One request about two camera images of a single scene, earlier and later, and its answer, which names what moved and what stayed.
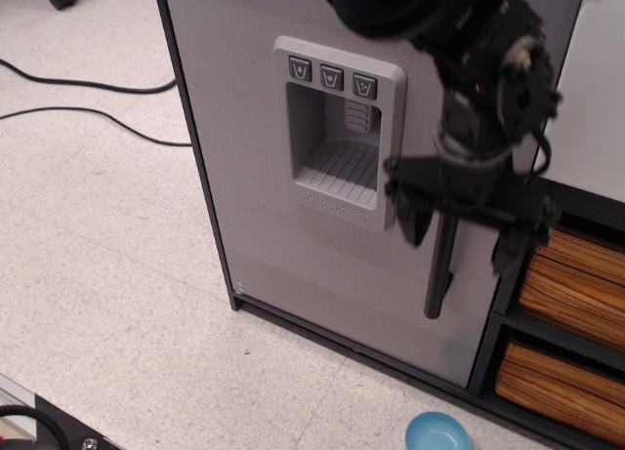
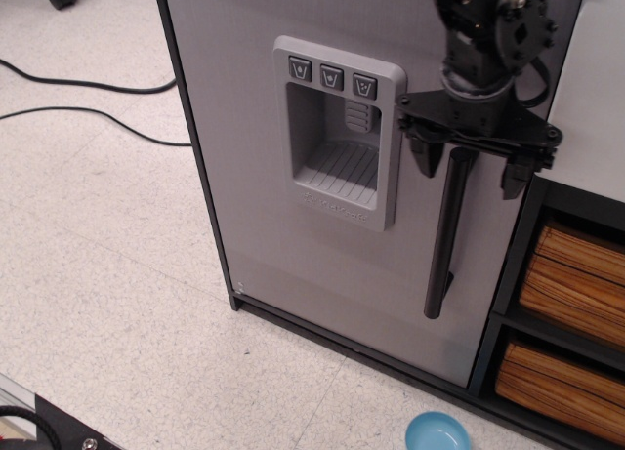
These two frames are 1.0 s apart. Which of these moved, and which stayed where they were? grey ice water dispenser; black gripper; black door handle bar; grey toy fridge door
Moved: black gripper
Stayed: grey toy fridge door; grey ice water dispenser; black door handle bar
